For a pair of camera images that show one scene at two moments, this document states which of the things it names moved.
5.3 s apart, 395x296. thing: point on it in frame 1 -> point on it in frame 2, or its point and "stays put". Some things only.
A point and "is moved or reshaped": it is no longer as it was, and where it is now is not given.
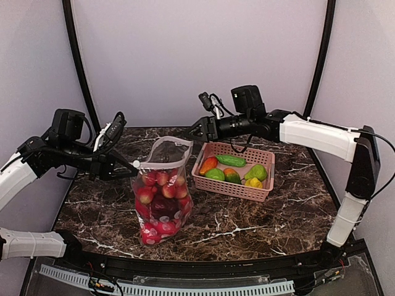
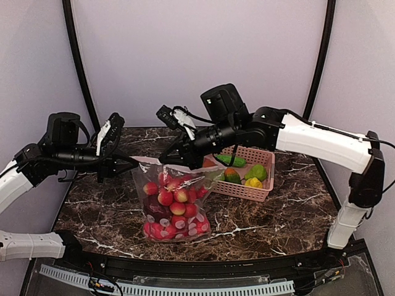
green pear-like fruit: (258, 171) stays put
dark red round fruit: (163, 206) -> (154, 211)
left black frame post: (78, 55) stays put
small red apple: (151, 179) -> (150, 189)
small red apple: (145, 195) -> (165, 198)
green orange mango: (231, 175) stays put
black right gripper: (212, 128) -> (186, 151)
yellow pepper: (253, 182) stays put
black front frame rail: (116, 267) stays put
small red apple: (163, 178) -> (181, 196)
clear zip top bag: (162, 190) is moved or reshaped
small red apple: (168, 192) -> (178, 208)
